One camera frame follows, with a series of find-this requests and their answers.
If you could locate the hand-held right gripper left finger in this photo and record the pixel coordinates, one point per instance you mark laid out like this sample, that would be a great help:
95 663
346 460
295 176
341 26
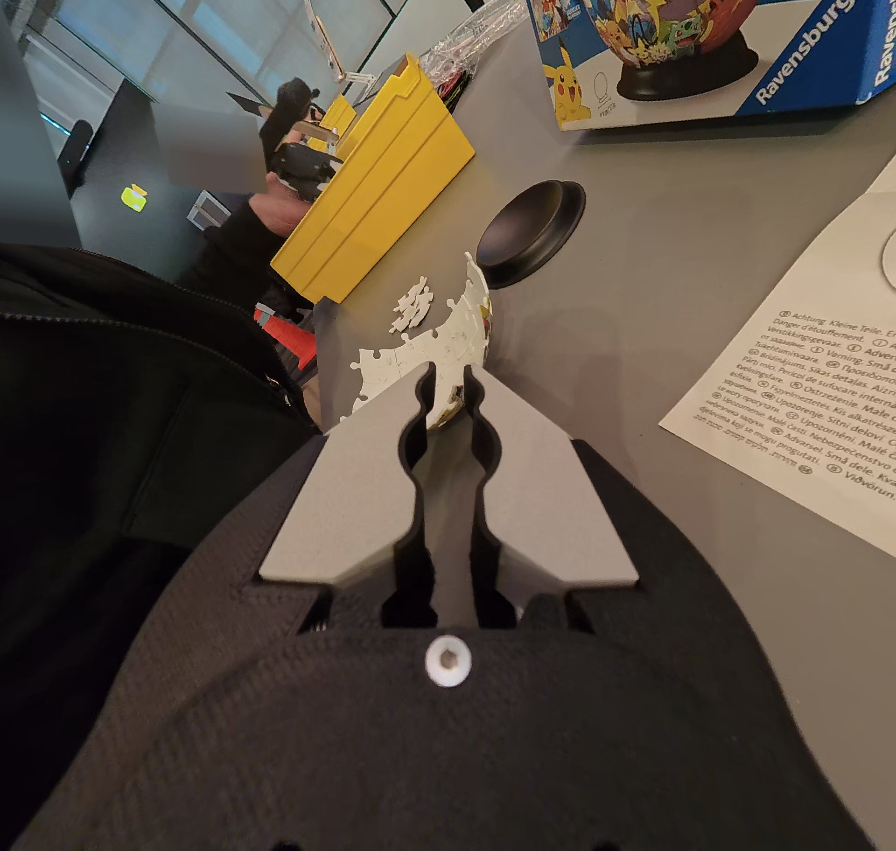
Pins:
343 508

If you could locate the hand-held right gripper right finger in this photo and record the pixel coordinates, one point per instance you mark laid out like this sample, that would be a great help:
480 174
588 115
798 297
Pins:
553 515

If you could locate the yellow plastic bin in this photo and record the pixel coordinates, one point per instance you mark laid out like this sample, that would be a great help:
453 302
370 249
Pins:
378 186
339 116

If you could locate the partly built puzzle ball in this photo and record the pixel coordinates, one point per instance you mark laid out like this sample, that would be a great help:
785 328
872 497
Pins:
455 329

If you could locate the black round ball stand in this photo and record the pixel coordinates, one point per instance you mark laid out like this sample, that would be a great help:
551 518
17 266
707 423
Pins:
525 235

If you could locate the blue puzzle box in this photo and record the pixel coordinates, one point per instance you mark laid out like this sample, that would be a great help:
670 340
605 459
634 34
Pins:
805 60

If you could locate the person's left hand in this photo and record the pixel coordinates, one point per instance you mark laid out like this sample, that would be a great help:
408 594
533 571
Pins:
276 215

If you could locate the dark panel with wooden edge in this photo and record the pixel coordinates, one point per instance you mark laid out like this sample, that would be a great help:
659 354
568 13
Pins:
315 131

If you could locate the white monitor on stand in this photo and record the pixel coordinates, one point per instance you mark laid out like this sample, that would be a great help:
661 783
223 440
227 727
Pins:
360 80

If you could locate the person's trousers leg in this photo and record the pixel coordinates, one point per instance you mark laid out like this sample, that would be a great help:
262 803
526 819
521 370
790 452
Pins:
313 396

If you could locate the neon yellow sticker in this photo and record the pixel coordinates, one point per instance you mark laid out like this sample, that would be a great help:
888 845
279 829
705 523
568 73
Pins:
133 198

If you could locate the orange cloth with grey stripe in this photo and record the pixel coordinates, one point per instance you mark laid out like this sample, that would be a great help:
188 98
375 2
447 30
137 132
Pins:
294 340

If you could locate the small joined white pieces cluster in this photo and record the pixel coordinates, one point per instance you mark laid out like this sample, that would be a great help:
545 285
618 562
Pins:
411 305

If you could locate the dark cabinet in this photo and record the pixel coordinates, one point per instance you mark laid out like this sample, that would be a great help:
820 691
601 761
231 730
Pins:
105 165

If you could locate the clear plastic bag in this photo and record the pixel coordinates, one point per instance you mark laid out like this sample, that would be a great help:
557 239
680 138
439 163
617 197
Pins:
476 32

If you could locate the person's black jacket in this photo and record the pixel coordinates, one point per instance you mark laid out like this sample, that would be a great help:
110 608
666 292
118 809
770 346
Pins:
105 410

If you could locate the white instruction sheet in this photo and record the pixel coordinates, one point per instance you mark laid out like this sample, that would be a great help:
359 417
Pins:
805 347

